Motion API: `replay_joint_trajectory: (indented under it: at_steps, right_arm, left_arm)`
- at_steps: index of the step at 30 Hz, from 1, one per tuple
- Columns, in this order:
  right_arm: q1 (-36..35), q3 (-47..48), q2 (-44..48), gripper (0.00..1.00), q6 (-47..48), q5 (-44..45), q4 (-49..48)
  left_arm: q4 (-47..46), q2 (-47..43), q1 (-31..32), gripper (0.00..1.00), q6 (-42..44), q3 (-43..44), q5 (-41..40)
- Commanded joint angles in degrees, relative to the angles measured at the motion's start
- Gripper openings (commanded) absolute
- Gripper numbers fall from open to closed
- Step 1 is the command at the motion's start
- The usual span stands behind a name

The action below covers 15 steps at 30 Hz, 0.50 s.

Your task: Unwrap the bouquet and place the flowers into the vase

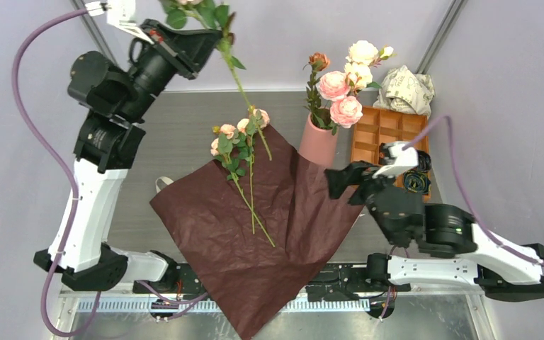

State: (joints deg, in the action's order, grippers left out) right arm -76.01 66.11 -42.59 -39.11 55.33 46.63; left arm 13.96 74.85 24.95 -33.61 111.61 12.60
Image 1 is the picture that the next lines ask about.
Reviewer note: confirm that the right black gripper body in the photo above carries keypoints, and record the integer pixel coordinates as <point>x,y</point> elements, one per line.
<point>374,182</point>

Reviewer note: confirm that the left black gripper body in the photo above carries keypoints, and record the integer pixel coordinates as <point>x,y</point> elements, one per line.
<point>151,74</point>

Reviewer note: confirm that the large pink rose stem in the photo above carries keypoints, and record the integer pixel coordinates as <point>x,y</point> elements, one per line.
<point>345,109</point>

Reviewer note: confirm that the red wrapping paper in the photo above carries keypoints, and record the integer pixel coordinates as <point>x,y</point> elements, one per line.
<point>256,243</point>

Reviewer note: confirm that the cream printed ribbon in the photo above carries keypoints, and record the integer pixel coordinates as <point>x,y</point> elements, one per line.
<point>162,182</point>

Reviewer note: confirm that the orange rose stem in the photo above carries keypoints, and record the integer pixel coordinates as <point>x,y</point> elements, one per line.
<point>317,62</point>

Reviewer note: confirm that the white rose stem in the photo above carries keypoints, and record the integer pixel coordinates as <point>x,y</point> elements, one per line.
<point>362,57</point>

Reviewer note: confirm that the pink flower bunch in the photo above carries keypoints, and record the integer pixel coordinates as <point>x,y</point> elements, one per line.
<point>234,148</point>

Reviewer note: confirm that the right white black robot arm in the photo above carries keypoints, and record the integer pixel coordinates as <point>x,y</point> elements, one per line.
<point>458,252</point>

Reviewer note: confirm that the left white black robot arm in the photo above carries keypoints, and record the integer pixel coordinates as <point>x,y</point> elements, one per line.
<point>105,151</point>

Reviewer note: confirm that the pink cylindrical vase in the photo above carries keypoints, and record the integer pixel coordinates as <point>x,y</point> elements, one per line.
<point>318,145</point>

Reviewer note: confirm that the dark rolled tie lower right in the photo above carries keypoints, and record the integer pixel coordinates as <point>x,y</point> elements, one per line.
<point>416,182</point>

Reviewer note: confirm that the dark rolled tie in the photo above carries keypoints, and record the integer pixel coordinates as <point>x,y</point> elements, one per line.
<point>416,182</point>
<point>424,162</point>

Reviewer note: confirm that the dark rolled tie upper right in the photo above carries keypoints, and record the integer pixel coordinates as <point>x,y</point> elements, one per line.
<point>424,162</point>

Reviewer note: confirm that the orange compartment tray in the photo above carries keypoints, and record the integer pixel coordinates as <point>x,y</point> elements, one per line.
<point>378,126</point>

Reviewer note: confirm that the crumpled printed paper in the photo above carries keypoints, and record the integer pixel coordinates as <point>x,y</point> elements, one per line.
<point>403,91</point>

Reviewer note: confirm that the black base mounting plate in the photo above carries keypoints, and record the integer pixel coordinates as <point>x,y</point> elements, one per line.
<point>335,282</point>

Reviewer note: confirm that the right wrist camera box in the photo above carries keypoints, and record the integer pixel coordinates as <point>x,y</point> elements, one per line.
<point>398,157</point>

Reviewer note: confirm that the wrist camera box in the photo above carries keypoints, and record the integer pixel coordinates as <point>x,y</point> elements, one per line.
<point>398,157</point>
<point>119,14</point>

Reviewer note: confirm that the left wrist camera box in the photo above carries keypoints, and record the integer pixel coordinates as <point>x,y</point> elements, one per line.
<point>119,14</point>

